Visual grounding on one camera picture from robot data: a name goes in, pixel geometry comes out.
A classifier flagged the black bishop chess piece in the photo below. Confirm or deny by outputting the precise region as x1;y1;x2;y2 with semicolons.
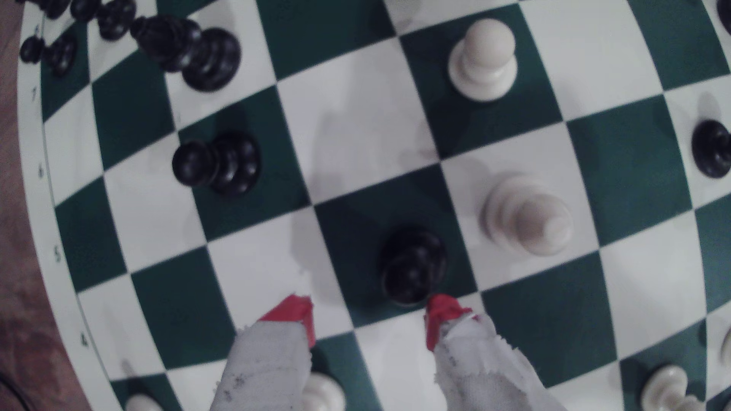
130;14;242;93

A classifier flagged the white bishop chess piece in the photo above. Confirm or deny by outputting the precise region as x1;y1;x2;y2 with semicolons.
481;176;575;256

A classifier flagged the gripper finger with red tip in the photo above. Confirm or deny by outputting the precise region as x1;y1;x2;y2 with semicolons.
210;293;316;411
425;294;566;411

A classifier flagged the green and white chess mat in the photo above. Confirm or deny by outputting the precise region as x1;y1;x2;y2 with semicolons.
17;0;731;411

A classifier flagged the white knight chess piece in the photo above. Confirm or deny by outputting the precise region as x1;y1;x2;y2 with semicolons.
124;393;164;411

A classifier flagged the white pawn chess piece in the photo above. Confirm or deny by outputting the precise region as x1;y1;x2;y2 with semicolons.
640;364;709;411
447;18;519;104
302;372;347;411

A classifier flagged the black rook chess piece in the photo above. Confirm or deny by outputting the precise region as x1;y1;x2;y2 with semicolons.
34;0;72;21

